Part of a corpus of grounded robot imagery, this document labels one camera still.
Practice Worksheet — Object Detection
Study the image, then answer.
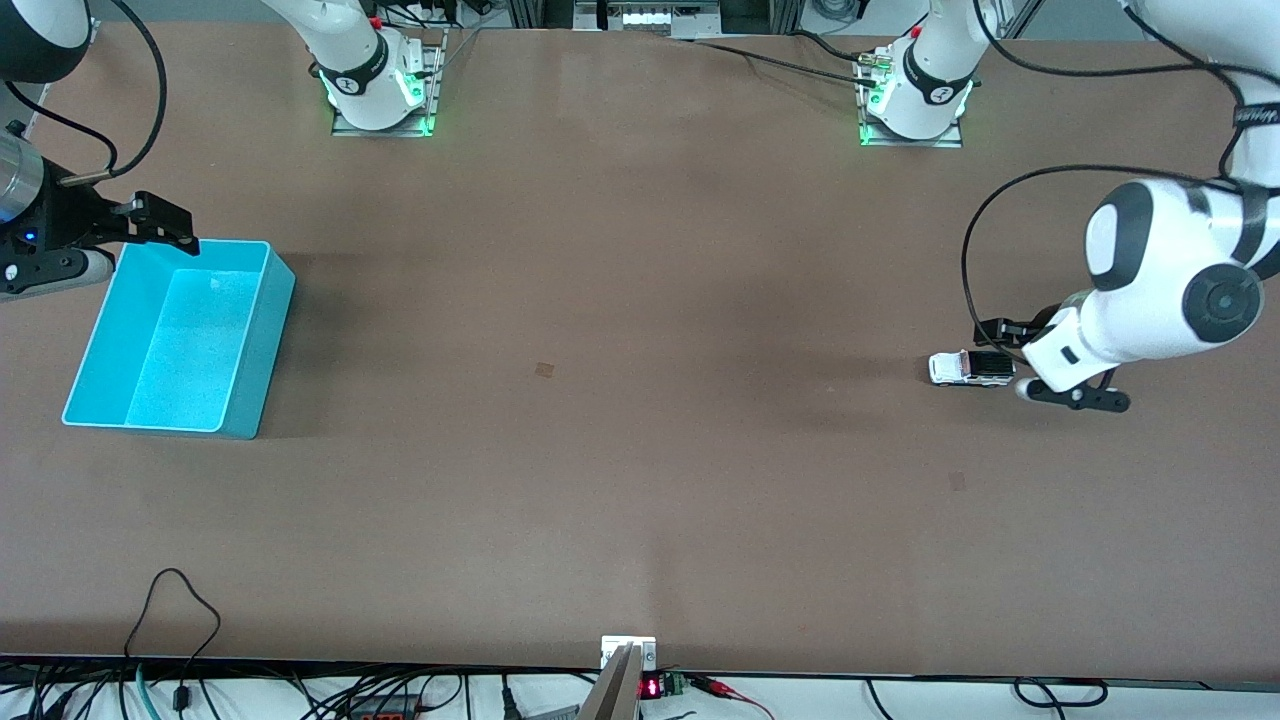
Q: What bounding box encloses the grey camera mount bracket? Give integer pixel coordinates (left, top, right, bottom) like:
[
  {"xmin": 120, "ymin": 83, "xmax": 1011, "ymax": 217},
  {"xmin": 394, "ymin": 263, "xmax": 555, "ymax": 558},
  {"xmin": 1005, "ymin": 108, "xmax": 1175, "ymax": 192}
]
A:
[{"xmin": 578, "ymin": 635, "xmax": 658, "ymax": 720}]

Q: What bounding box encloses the black power strip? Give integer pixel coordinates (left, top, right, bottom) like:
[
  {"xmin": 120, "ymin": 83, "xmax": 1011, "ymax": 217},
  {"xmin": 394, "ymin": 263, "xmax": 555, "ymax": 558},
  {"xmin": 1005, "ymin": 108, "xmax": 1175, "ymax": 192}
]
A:
[{"xmin": 348, "ymin": 694, "xmax": 423, "ymax": 720}]

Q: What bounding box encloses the cyan plastic bin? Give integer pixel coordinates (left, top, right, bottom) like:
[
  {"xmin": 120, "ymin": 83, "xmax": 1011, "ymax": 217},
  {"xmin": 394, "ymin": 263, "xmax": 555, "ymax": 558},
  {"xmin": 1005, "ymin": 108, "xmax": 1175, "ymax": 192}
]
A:
[{"xmin": 62, "ymin": 238, "xmax": 297, "ymax": 441}]

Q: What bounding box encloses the white jeep toy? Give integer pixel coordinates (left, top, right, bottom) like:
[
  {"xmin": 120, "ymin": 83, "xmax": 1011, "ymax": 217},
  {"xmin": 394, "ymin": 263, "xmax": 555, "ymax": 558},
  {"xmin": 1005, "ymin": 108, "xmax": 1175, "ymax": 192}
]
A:
[{"xmin": 928, "ymin": 349, "xmax": 1017, "ymax": 389}]

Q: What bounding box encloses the red black clip lead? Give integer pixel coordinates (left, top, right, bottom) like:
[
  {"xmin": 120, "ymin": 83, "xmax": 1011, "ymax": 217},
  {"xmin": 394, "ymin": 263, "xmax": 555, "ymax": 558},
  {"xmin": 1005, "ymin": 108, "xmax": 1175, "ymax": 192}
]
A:
[{"xmin": 688, "ymin": 675, "xmax": 776, "ymax": 720}]

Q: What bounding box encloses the black coiled cable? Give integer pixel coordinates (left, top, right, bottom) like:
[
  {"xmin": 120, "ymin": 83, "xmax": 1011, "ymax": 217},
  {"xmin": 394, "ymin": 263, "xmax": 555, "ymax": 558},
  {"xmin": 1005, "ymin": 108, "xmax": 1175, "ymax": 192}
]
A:
[{"xmin": 1012, "ymin": 677, "xmax": 1109, "ymax": 710}]

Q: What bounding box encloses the aluminium frame with light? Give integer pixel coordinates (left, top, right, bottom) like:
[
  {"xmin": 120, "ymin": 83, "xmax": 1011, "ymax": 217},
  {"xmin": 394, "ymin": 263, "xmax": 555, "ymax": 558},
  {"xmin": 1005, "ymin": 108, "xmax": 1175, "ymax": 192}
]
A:
[{"xmin": 572, "ymin": 0, "xmax": 723, "ymax": 39}]

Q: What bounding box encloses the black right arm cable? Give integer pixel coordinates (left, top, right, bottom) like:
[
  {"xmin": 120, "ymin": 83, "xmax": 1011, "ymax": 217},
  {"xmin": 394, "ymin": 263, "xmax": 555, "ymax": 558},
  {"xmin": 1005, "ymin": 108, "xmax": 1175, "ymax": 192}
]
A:
[{"xmin": 0, "ymin": 0, "xmax": 168, "ymax": 188}]

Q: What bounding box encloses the thin black looped cable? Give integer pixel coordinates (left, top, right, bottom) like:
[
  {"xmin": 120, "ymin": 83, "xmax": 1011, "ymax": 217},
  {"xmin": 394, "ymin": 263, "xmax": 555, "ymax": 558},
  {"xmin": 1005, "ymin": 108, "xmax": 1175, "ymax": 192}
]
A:
[{"xmin": 123, "ymin": 568, "xmax": 222, "ymax": 713}]

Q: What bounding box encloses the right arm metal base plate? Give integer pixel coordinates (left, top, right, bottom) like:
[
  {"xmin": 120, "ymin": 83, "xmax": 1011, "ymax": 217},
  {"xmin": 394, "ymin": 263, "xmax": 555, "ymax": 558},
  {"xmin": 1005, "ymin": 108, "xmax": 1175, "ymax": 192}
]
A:
[{"xmin": 331, "ymin": 28, "xmax": 446, "ymax": 138}]

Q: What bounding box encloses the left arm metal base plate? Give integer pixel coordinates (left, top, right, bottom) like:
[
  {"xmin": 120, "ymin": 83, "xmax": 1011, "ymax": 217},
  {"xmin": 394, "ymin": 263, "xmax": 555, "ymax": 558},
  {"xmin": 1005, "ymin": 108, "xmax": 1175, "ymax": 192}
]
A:
[{"xmin": 857, "ymin": 50, "xmax": 965, "ymax": 149}]

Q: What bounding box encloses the black cable on table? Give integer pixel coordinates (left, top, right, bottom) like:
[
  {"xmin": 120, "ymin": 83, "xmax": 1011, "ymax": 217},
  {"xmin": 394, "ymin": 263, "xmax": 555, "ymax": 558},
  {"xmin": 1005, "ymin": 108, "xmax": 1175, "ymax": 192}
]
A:
[{"xmin": 690, "ymin": 30, "xmax": 886, "ymax": 91}]

